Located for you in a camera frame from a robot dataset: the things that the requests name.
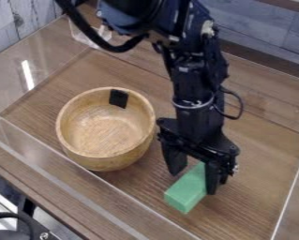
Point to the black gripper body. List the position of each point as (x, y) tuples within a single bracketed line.
[(197, 129)]

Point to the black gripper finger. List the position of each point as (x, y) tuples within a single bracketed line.
[(175, 157), (217, 175)]

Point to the green rectangular stick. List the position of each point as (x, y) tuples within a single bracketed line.
[(189, 190)]

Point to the wooden bowl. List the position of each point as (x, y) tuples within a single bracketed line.
[(102, 136)]

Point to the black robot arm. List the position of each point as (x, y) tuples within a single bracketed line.
[(183, 34)]

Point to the black square pad in bowl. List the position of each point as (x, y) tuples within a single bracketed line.
[(119, 98)]

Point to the clear acrylic enclosure wall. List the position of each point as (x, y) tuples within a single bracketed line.
[(119, 205)]

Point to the clear acrylic corner bracket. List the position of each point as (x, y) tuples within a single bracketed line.
[(83, 37)]

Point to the black metal table frame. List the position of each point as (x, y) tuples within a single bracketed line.
[(28, 229)]

